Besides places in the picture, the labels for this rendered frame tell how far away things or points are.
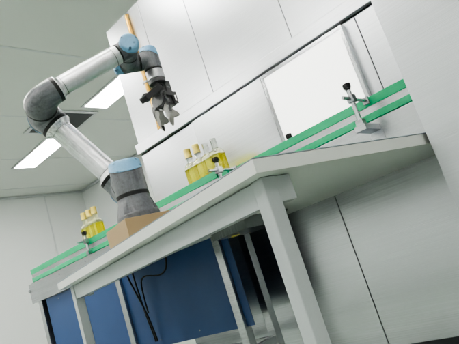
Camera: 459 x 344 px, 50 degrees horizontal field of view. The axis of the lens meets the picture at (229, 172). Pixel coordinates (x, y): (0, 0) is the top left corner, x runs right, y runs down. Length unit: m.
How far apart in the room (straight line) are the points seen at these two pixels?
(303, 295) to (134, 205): 0.80
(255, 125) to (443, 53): 1.00
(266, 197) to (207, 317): 1.21
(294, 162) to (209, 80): 1.43
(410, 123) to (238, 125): 0.89
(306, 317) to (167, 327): 1.41
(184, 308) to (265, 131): 0.87
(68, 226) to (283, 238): 7.63
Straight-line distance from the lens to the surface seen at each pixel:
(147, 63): 2.09
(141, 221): 1.65
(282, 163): 1.08
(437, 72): 1.50
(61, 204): 8.66
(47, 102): 1.88
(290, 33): 2.21
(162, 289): 2.39
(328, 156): 1.18
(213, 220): 1.26
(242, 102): 2.28
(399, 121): 1.70
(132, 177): 1.73
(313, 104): 2.07
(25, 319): 7.98
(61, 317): 3.21
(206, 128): 2.43
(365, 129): 1.63
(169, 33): 2.72
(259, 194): 1.09
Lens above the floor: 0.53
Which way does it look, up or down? 12 degrees up
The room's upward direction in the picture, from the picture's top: 18 degrees counter-clockwise
